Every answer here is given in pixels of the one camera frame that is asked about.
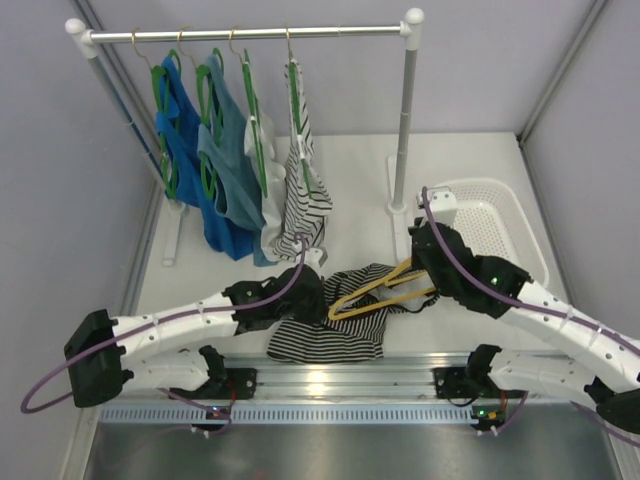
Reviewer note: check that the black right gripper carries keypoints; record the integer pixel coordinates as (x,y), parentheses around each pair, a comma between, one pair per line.
(417,262)

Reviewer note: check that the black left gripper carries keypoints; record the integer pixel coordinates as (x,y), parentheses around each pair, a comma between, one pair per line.
(314,293)

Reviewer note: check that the yellow clothes hanger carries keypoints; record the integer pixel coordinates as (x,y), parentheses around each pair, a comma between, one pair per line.
(402,284)

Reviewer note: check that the black white striped tank top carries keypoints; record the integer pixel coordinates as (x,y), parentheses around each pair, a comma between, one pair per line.
(356,339)

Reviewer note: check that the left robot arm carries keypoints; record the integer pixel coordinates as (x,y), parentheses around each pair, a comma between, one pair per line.
(173,349)

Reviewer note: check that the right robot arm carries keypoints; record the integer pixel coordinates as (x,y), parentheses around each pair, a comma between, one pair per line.
(601,369)

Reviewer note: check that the white black striped hanging top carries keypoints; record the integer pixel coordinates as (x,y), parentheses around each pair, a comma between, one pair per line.
(304,216)

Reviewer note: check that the light blue hanging top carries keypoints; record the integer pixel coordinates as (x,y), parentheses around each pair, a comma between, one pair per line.
(238,194)

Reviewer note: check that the bright blue hanging top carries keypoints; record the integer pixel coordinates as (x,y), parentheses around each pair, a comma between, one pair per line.
(220,233)

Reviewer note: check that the white perforated plastic basket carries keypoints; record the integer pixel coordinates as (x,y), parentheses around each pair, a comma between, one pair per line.
(491,221)

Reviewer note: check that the white metal clothes rack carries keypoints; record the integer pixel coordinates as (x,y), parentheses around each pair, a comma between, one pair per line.
(91,45)

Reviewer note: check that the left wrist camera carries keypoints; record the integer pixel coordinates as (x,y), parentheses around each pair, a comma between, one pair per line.
(313,256)

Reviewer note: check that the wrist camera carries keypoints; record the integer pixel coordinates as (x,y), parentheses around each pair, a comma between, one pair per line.
(313,256)
(442,204)

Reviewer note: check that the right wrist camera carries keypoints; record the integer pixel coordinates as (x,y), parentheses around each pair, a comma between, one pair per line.
(442,204)

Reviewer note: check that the aluminium rail frame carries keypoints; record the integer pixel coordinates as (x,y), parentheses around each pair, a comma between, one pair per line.
(340,380)

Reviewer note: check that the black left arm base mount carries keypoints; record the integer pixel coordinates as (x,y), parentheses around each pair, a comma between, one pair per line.
(240,384)

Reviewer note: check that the white slotted cable duct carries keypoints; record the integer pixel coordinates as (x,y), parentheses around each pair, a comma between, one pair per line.
(301,414)

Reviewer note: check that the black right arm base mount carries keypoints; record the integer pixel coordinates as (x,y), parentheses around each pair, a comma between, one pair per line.
(461,387)

